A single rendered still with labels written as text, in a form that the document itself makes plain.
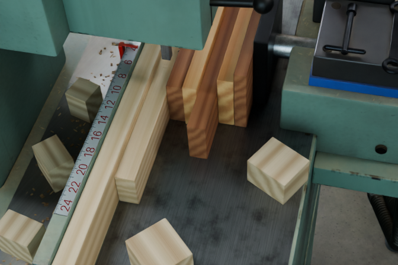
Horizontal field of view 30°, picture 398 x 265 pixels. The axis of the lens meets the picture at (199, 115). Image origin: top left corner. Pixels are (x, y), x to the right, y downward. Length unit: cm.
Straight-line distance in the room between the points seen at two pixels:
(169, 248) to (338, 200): 120
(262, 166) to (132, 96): 15
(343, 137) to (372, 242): 101
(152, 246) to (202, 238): 7
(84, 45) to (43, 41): 31
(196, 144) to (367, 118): 17
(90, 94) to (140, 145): 20
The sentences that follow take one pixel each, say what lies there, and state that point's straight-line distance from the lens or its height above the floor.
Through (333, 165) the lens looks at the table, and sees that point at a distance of 79.
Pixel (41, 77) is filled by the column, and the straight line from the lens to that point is 93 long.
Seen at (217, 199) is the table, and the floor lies 90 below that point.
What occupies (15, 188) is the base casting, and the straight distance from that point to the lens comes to 89.
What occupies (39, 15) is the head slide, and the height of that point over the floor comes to 105.
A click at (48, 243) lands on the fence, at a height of 95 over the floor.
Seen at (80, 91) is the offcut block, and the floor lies 84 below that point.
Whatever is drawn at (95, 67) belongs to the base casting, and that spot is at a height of 80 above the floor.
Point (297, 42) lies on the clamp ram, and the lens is 77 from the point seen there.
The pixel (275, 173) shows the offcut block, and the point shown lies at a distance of 70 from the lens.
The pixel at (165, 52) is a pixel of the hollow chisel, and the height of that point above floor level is 96.
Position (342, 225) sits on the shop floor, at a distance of 178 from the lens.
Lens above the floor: 150
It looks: 50 degrees down
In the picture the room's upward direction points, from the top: 4 degrees counter-clockwise
